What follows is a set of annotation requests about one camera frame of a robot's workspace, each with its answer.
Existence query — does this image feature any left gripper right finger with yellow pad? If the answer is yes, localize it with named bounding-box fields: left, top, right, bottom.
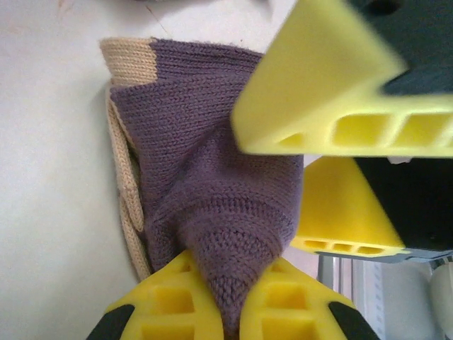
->
left=239, top=256, right=379, bottom=340

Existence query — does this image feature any aluminium mounting rail frame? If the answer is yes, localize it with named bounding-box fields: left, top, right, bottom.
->
left=316, top=256, right=376, bottom=319

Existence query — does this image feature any purple sock with beige toe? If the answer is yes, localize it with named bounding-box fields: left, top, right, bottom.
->
left=98, top=35, right=305, bottom=337

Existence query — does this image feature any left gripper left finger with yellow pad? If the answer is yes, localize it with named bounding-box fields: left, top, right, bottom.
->
left=86, top=249, right=227, bottom=340

